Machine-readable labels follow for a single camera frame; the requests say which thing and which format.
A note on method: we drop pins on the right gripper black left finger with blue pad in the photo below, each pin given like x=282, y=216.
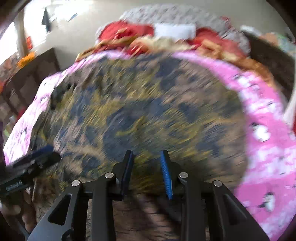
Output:
x=123, y=172

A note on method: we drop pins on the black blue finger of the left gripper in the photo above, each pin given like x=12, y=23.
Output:
x=42, y=158

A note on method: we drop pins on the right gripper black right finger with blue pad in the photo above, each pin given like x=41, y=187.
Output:
x=170, y=170

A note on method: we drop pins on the dark paisley patterned garment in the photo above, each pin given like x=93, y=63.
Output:
x=145, y=104

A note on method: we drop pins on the person's left hand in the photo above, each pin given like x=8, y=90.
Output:
x=19, y=204

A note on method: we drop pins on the dark wooden cabinet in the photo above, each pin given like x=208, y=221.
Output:
x=20, y=89

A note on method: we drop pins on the pink penguin print blanket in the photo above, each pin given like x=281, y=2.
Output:
x=267, y=188

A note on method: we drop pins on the orange object on cabinet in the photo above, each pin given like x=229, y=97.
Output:
x=27, y=59

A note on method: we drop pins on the red and gold quilt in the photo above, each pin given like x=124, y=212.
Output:
x=137, y=39

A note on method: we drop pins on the white pillow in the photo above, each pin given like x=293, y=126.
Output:
x=176, y=32

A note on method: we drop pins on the dark wooden headboard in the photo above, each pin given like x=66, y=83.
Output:
x=277, y=53

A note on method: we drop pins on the floral print bed sheet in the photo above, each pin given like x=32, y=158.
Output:
x=184, y=14

